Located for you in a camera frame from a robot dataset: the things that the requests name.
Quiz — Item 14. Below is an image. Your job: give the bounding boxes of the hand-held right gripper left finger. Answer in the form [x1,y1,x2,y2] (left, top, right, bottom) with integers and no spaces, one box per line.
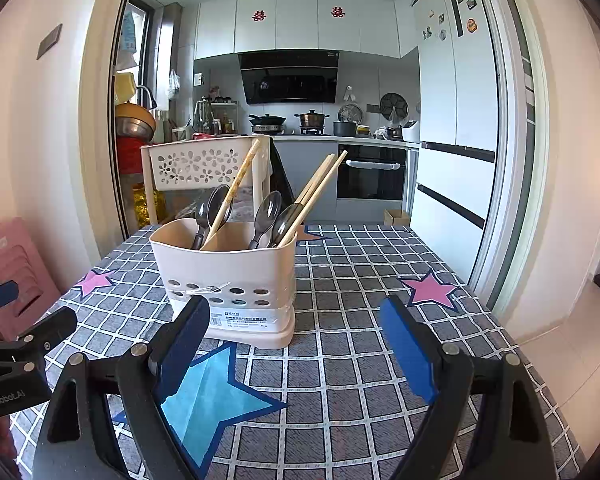
[32,295,212,480]

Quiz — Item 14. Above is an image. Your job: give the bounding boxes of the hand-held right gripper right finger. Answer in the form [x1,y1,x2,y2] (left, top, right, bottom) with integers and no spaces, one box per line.
[379,295,573,480]

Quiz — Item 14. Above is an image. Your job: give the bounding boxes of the cream plastic utensil holder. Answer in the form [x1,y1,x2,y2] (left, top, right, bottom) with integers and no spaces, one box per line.
[148,220,299,350]

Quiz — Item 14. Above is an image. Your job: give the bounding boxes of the pink plastic stool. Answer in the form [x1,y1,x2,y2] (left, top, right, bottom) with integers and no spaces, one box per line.
[0,216,61,341]

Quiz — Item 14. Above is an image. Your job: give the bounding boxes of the gold foil bag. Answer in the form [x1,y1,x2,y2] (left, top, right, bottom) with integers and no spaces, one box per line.
[130,182,168,231]

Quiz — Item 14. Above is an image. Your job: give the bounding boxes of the black built-in oven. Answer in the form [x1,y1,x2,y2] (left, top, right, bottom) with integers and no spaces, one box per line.
[336,144,408,201]

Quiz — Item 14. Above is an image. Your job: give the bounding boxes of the beige perforated plastic rack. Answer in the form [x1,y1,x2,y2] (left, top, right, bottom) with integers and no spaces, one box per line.
[140,135,273,226]

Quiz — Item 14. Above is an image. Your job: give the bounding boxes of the red bucket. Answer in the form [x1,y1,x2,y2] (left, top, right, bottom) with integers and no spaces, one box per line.
[116,136,146,176]

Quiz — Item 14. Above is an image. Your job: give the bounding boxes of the black bag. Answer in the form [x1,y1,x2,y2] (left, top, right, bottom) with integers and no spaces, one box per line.
[271,140,296,206]

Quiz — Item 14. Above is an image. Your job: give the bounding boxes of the grey kitchen counter cabinet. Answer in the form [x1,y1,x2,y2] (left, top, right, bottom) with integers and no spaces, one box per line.
[270,132,421,223]

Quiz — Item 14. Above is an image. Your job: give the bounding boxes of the large metal bowl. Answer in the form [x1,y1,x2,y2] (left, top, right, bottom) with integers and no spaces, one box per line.
[115,102,158,138]

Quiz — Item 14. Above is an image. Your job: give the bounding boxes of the countertop spice rack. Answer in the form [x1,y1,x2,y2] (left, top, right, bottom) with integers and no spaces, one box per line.
[194,97,241,137]

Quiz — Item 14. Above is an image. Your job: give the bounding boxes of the yellow plastic container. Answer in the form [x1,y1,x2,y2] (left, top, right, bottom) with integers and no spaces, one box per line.
[115,72,137,103]

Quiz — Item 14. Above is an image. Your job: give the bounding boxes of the black wok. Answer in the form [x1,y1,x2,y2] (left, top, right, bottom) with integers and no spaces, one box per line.
[248,114,287,133]

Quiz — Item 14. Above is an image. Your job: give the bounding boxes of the round dark steamer rack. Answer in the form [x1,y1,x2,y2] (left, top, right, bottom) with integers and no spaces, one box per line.
[379,92,409,123]

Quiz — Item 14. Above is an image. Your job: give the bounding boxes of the white refrigerator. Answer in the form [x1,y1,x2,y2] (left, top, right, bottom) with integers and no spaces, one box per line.
[409,0,503,286]

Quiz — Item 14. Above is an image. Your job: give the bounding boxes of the bronze cooking pot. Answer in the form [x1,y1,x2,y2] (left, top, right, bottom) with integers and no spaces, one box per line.
[295,109,331,130]

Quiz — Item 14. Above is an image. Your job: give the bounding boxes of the black range hood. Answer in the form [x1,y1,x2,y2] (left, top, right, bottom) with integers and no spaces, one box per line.
[237,50,341,106]

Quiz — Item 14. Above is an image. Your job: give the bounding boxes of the light blue packet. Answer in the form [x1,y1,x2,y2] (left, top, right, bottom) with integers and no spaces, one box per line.
[120,10,138,53]

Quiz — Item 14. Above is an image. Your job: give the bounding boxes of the group of fridge magnets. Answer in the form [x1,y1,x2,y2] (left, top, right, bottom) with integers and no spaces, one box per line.
[420,0,481,43]

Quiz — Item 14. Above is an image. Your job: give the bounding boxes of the white upper kitchen cabinets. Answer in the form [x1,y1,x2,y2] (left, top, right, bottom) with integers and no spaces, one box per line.
[194,0,421,61]

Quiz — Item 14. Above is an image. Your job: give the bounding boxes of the grey wall switch plate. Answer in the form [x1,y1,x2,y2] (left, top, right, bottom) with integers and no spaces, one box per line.
[36,23,63,60]

